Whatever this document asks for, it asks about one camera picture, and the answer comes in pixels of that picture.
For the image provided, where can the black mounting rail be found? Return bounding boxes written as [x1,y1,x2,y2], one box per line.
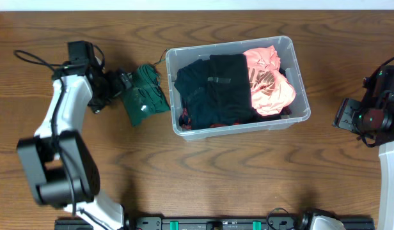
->
[54,207,375,230]

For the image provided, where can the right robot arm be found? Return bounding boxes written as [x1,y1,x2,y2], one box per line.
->
[294,57,394,230]

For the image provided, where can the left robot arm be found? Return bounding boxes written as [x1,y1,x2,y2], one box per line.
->
[17,41,132,229]

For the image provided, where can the clear plastic storage bin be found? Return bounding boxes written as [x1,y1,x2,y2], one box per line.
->
[165,36,311,141]

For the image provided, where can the pink printed t-shirt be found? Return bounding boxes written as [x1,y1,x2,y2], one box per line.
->
[244,46,296,116]

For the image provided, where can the green garment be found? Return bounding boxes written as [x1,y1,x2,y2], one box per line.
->
[120,49,170,127]

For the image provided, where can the dark navy garment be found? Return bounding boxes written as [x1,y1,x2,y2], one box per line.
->
[175,59,240,130]

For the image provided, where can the red plaid flannel shirt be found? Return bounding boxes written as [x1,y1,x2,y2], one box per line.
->
[178,107,292,131]

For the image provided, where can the black taped garment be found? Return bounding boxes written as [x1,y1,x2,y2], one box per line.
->
[207,54,253,125]

